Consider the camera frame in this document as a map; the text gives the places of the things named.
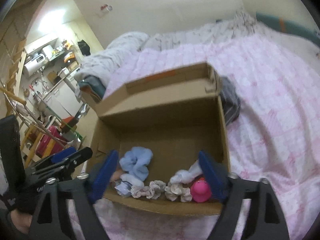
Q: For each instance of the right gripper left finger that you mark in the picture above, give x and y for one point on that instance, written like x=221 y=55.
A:
x=51 y=219

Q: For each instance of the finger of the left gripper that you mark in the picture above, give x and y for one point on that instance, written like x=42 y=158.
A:
x=65 y=168
x=54 y=159

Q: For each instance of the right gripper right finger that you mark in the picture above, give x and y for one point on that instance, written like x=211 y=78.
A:
x=265 y=218

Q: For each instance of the pink rubber duck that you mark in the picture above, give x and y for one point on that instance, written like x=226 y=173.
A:
x=200 y=191

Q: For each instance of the light blue fuzzy socks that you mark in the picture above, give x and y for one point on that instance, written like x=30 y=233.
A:
x=135 y=162

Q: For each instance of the white cloth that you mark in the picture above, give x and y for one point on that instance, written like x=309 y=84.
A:
x=187 y=176

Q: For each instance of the tan silicone tube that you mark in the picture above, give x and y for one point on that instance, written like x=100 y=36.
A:
x=116 y=175

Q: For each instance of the yellow wooden rack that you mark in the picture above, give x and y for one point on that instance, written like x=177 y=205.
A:
x=42 y=145

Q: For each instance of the pink bow-print quilt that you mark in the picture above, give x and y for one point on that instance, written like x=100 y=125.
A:
x=276 y=135

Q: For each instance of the white floral duvet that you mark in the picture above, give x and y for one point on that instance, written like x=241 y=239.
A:
x=103 y=63

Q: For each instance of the brown cardboard box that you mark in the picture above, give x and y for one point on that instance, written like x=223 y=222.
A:
x=176 y=114

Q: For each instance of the dark grey garment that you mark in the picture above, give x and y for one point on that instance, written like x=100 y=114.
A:
x=231 y=103

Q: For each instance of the teal bed bumper cushion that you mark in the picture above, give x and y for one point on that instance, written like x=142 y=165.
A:
x=288 y=27

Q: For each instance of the white wall water heater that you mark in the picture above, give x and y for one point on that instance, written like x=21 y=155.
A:
x=34 y=65

